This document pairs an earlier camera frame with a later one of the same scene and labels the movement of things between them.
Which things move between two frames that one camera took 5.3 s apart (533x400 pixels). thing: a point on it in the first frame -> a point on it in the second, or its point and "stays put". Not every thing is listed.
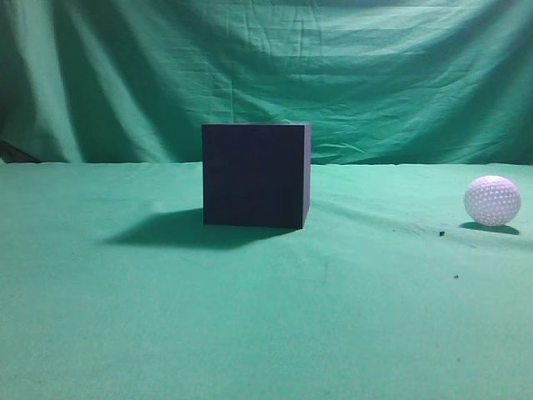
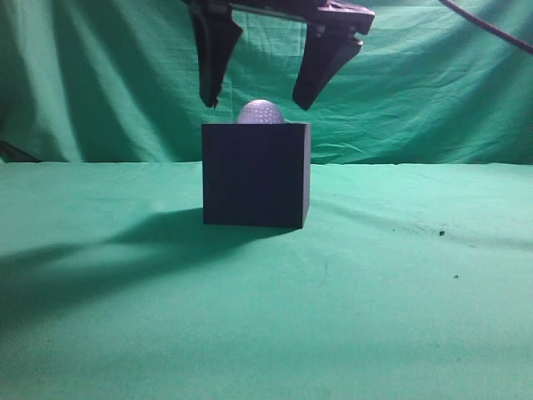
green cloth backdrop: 381,82 stays put
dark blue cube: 256,175 stays put
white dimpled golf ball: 493,200 -> 260,112
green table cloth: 112,287 stays put
